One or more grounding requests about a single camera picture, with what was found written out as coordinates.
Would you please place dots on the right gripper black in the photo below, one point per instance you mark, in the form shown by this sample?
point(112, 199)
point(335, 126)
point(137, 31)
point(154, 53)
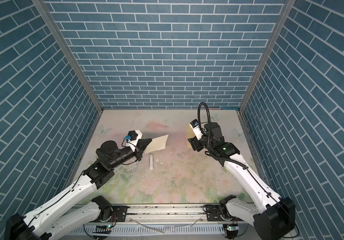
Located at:
point(195, 143)

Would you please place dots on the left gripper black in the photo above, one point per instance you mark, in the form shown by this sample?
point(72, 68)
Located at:
point(138, 152)

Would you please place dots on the beige letter paper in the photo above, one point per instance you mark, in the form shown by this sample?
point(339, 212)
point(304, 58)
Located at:
point(156, 144)

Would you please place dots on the yellow envelope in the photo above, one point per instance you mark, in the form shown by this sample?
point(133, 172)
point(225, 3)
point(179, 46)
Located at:
point(189, 132)

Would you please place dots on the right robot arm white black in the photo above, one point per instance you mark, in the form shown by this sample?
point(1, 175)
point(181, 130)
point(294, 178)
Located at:
point(271, 215)

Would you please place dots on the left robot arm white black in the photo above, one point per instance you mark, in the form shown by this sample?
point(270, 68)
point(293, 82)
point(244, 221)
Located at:
point(50, 221)

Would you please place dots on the white glue stick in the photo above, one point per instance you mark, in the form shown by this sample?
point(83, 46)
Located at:
point(151, 161)

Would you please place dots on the right controller board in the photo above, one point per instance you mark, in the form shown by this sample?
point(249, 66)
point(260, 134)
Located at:
point(231, 231)

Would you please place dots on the controller board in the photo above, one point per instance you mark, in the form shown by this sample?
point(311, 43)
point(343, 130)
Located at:
point(102, 229)
point(231, 231)

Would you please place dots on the left controller board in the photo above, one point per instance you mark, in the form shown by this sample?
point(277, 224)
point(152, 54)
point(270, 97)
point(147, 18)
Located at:
point(102, 229)

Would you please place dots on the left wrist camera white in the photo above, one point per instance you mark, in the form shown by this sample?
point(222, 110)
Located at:
point(132, 138)

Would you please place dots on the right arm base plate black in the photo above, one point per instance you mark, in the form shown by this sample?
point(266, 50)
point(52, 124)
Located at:
point(215, 214)

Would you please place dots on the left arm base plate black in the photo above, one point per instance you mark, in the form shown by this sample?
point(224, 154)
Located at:
point(114, 214)

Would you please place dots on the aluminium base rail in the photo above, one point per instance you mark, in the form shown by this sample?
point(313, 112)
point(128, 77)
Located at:
point(160, 215)

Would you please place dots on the clear cable tie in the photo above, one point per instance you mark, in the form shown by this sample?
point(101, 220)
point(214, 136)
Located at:
point(183, 228)

